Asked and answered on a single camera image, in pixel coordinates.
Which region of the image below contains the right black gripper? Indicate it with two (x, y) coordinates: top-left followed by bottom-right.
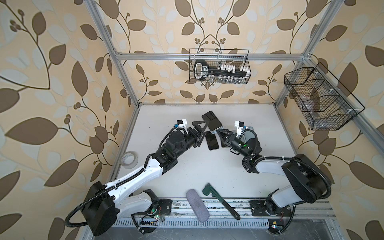
(217, 128), (250, 160)

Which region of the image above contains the black smartphone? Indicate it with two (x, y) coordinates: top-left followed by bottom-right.
(205, 131), (219, 151)
(202, 111), (223, 134)
(220, 138), (228, 148)

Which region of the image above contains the light blue phone case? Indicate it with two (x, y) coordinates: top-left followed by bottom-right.
(243, 126), (256, 142)

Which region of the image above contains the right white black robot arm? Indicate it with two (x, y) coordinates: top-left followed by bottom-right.
(217, 129), (332, 208)

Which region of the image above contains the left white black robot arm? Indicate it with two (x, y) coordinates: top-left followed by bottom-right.
(64, 121), (208, 237)

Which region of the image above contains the grey felt glasses case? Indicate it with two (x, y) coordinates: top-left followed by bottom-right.
(186, 189), (210, 223)

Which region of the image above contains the green pipe wrench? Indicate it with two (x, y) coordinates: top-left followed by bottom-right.
(203, 183), (241, 221)

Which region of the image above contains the black socket tool set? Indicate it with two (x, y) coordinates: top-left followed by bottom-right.
(192, 60), (251, 81)

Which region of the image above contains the white tape roll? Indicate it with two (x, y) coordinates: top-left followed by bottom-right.
(120, 151), (139, 169)

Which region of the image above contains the back black wire basket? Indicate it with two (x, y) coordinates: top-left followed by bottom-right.
(189, 48), (252, 85)

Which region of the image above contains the black wire basket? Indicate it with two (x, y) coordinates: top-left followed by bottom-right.
(284, 62), (366, 131)
(189, 48), (252, 85)

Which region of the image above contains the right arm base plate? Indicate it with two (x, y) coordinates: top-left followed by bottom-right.
(249, 200), (296, 235)

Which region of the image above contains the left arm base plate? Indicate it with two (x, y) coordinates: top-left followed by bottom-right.
(131, 199), (173, 235)

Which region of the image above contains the right black wire basket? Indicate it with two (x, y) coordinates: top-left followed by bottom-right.
(284, 62), (366, 131)

